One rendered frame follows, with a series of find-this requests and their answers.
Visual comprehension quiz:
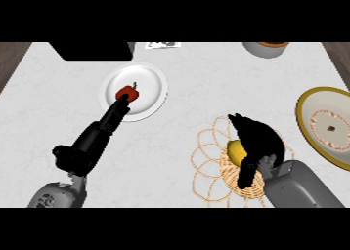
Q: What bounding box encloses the woven wicker placemat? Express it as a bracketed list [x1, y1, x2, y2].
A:
[189, 115, 296, 209]

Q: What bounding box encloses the red bell pepper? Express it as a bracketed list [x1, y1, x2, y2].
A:
[114, 81, 141, 104]

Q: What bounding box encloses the black box appliance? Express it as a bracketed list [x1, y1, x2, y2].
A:
[47, 41, 135, 62]

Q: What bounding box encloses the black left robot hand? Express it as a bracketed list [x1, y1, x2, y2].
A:
[50, 93, 132, 178]

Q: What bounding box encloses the yellow lemon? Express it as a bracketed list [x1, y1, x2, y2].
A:
[225, 140, 249, 167]

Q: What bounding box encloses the yellow-rimmed white bowl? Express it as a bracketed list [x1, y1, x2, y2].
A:
[295, 86, 350, 174]

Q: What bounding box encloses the white pot with orange rim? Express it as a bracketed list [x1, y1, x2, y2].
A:
[241, 41, 290, 60]

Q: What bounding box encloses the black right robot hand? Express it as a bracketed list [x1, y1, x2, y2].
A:
[226, 112, 286, 190]

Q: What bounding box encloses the small white printed card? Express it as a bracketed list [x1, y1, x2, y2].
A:
[144, 41, 182, 50]

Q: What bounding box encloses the white round plate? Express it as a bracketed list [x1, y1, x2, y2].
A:
[99, 62, 169, 123]

